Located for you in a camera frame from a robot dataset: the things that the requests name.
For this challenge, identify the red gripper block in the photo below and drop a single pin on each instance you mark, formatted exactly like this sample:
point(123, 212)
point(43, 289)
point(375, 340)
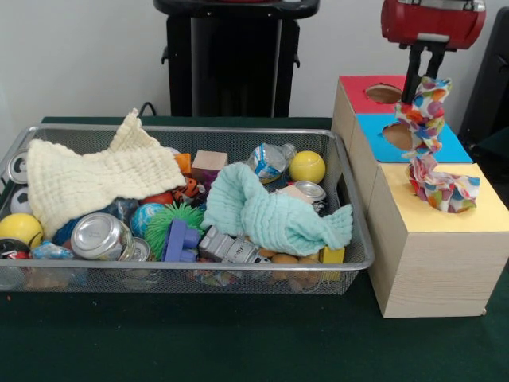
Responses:
point(433, 22)

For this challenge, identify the shallow clear mesh bin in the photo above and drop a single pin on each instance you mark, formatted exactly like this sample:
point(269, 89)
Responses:
point(338, 159)

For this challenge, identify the wooden box with three holes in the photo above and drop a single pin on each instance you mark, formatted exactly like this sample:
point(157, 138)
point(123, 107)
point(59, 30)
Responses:
point(437, 270)

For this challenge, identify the black stand bar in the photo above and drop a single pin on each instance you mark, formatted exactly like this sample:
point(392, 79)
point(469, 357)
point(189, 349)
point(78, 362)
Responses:
point(489, 79)

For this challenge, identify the dark green neighbour table cloth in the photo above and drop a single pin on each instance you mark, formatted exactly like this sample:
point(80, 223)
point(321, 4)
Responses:
point(495, 149)

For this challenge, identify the yellow tennis ball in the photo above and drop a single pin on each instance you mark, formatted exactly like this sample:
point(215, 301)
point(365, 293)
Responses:
point(307, 167)

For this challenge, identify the mint green muslin cloth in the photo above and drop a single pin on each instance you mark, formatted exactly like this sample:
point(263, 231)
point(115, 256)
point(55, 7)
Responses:
point(278, 219)

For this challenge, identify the plain wooden cube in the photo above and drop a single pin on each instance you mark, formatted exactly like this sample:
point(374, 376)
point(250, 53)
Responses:
point(208, 161)

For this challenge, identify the silver toy robot figure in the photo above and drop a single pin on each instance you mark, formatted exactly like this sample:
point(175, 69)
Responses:
point(228, 248)

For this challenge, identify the purple plastic toy block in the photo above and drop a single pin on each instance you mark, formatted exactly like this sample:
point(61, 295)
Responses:
point(179, 238)

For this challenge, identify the green spiky rubber ball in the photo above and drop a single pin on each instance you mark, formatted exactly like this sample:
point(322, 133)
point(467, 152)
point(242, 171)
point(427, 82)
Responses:
point(163, 227)

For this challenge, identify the blue globe ball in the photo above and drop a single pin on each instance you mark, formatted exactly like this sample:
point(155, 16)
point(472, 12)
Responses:
point(146, 217)

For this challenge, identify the cream muslin cloth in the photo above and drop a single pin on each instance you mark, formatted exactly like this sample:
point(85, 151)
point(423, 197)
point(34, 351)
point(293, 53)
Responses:
point(95, 175)

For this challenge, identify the silver metal can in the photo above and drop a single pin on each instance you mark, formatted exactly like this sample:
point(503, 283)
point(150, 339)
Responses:
point(97, 236)

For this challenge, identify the yellow smiley ball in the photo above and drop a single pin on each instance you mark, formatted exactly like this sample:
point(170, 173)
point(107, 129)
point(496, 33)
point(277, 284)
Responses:
point(20, 228)

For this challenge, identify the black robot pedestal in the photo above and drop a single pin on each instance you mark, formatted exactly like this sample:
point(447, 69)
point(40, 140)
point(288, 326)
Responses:
point(234, 59)

